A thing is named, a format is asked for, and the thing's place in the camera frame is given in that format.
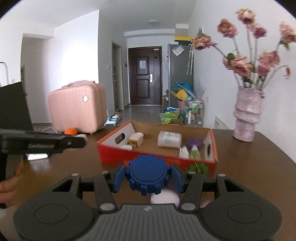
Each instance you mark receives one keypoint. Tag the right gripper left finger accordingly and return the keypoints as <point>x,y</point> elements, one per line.
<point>105,184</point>

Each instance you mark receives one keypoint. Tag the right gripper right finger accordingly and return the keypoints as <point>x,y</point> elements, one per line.
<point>190,184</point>

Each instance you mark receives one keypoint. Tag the white ridged cap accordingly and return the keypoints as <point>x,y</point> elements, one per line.
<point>166,196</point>

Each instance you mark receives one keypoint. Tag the white pill bottle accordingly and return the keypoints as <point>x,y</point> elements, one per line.
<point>184,153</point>

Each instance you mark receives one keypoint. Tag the purple ridged lid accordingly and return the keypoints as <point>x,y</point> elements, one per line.
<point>194,142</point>

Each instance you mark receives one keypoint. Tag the blue ridged lid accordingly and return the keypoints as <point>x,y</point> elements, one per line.
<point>148,174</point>

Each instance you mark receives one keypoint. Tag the clear cotton swab jar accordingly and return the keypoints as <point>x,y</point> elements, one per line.
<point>169,140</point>

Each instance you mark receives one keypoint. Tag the yellow labelled small box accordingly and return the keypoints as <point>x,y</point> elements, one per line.
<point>136,139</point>

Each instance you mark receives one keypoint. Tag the person's left hand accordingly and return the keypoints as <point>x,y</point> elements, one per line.
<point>10,188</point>

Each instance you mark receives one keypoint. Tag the black paper bag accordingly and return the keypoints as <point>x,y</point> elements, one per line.
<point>14,109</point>

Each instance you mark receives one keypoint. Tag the red cardboard box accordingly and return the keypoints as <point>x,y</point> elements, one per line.
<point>111,151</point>

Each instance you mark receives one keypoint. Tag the orange tangerine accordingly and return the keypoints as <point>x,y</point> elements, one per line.
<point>71,132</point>

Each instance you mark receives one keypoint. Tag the pink hard-shell suitcase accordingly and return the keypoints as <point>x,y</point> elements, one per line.
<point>80,105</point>

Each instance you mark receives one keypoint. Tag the pink textured vase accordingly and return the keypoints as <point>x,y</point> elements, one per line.
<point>247,113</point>

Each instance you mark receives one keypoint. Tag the yellow blue bags pile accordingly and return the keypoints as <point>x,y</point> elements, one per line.
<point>183,91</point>

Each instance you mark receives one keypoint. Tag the dark brown entrance door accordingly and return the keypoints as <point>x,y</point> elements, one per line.
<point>145,75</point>

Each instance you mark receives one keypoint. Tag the dried pink flowers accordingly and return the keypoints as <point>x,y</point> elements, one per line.
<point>254,71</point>

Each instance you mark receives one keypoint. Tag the grey refrigerator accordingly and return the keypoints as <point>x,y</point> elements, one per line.
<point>178,58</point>

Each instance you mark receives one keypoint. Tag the yellow box on fridge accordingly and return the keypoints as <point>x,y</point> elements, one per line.
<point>181,38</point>

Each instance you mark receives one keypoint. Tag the round ceiling lamp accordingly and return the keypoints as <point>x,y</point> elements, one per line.
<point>153,22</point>

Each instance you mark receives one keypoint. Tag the wire storage cart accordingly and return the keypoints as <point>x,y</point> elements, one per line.
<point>194,112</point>

